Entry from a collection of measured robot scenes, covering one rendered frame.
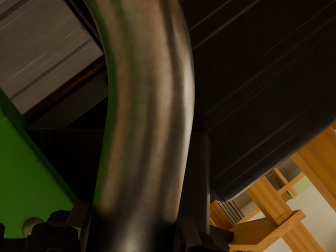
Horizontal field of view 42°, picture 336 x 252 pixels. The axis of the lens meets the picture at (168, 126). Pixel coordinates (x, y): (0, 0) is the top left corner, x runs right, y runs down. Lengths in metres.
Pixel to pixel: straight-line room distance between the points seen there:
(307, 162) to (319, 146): 0.04
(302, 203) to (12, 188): 9.61
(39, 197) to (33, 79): 0.57
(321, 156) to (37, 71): 0.60
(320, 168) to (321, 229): 8.90
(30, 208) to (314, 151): 0.83
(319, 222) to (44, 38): 9.36
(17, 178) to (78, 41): 0.56
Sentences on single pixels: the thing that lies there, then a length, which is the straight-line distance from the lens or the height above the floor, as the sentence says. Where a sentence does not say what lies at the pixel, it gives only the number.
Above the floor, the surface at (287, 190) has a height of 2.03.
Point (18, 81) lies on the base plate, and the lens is 0.75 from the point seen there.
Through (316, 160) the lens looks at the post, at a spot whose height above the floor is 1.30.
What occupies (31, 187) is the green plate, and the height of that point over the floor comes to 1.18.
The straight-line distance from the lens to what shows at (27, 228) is 0.21.
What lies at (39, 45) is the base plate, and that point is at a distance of 0.70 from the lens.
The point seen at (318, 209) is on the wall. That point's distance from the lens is 9.89.
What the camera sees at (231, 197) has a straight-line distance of 0.27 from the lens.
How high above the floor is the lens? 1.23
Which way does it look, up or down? 11 degrees down
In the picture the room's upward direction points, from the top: 143 degrees clockwise
